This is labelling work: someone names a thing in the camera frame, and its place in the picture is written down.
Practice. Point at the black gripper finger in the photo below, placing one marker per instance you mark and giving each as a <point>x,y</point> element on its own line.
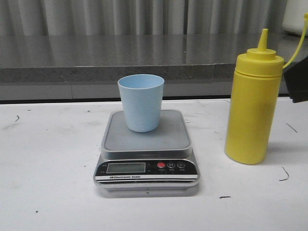
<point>296,79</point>

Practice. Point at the yellow squeeze bottle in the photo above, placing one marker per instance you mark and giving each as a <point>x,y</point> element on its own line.
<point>255,88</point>

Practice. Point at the light blue plastic cup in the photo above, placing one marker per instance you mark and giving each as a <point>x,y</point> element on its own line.
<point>141,97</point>

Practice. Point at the silver digital kitchen scale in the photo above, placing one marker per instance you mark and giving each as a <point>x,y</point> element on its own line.
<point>157,163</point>

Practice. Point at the white container in background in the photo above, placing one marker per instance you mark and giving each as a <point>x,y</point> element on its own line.
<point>293,19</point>

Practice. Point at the grey stone counter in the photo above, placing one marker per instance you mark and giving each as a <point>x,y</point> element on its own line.
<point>87,68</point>

